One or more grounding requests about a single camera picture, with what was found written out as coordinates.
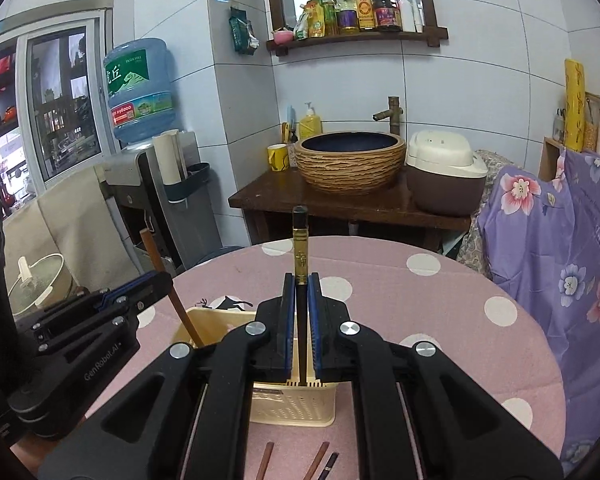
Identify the yellow mug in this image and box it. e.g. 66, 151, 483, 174
266, 143, 290, 172

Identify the yellow paper roll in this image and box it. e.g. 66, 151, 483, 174
565, 58, 585, 152

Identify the dark soy sauce bottle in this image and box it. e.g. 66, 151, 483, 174
372, 0, 402, 32

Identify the purple label oil bottle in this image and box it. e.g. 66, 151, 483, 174
336, 0, 360, 35

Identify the blue water jug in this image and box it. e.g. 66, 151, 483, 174
104, 38, 175, 145

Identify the brown wooden chopstick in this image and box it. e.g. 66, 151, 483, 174
256, 442, 275, 480
303, 441, 329, 480
140, 229, 204, 348

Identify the pink polka dot tablecloth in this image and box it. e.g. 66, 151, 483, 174
82, 235, 567, 480

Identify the woven brown basin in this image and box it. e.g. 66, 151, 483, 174
296, 131, 406, 195

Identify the black gold-banded chopstick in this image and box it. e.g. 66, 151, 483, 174
292, 205, 309, 387

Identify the yellow label oil bottle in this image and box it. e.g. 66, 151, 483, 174
355, 0, 376, 32

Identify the purple floral cloth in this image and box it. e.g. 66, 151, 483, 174
458, 150, 600, 470

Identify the bronze faucet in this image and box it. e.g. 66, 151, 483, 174
373, 96, 403, 136

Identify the white brown rice cooker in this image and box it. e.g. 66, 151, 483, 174
406, 130, 488, 217

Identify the grey water dispenser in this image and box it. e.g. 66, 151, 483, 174
104, 132, 222, 275

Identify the black chopstick on table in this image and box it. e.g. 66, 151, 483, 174
317, 452, 339, 480

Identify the rolled white paper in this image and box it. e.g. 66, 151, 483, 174
152, 129, 186, 185

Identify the dark wooden cabinet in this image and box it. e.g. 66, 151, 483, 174
228, 169, 471, 252

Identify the green hanging bag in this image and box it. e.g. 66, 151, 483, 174
228, 6, 260, 55

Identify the white pot with lid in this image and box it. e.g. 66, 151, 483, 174
8, 254, 73, 320

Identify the yellow soap dispenser bottle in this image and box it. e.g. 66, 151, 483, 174
298, 102, 323, 140

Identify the yellow seasoning packet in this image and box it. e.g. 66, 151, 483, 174
304, 0, 326, 38

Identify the pink small bowl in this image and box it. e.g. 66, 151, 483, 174
273, 28, 294, 46

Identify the cream plastic utensil basket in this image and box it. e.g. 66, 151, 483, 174
187, 307, 337, 428

